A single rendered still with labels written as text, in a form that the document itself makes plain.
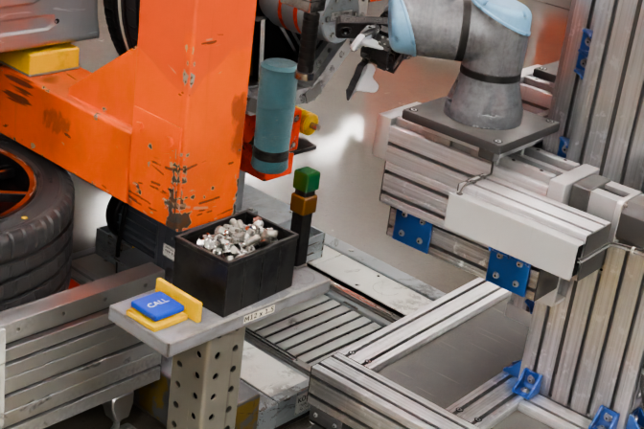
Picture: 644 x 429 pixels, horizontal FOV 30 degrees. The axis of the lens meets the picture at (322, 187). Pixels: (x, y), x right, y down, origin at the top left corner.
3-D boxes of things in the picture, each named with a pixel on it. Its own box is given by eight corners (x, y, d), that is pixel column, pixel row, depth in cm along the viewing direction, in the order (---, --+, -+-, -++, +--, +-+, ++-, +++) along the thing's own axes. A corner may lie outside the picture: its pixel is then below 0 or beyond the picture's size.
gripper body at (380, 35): (395, 51, 249) (420, 16, 255) (358, 35, 251) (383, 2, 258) (392, 77, 255) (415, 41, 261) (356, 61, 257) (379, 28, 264)
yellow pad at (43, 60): (44, 51, 279) (45, 31, 277) (80, 68, 271) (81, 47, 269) (-8, 59, 269) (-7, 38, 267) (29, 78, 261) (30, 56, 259)
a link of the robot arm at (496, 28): (526, 80, 222) (540, 9, 217) (454, 71, 222) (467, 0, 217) (518, 61, 233) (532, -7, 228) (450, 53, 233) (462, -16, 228)
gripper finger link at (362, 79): (367, 108, 253) (384, 68, 253) (342, 98, 255) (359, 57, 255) (370, 110, 256) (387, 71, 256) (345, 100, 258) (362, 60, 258)
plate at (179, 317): (159, 302, 225) (159, 297, 224) (187, 319, 220) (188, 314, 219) (126, 314, 219) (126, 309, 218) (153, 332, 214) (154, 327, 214)
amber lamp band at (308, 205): (302, 205, 243) (304, 188, 242) (316, 213, 241) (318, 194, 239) (288, 210, 240) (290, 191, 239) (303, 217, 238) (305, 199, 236)
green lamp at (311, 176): (305, 183, 241) (307, 165, 240) (319, 190, 239) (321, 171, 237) (290, 187, 238) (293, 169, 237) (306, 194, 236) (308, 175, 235)
